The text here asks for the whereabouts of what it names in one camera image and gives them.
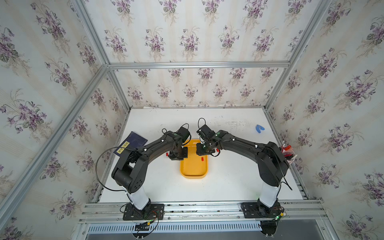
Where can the aluminium mounting rail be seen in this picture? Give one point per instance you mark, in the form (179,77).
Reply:
(108,213)

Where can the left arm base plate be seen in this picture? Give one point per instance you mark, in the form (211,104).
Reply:
(149,212)

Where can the blue plastic clip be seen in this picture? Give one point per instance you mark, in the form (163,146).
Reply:
(259,128)

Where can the yellow plastic storage tray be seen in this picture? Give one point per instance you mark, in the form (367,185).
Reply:
(192,167)

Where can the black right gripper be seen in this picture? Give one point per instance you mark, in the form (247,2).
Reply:
(198,152)

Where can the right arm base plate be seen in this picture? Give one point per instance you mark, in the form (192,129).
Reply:
(262,209)

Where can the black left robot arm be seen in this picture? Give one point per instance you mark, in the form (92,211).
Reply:
(131,169)

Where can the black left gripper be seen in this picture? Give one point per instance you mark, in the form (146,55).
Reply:
(173,158)

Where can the dark blue notebook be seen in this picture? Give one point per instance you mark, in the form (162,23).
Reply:
(133,141)

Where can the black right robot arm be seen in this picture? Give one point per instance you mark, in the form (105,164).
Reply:
(271,162)

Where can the pink pen cup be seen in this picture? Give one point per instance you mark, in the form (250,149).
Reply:
(288,152)

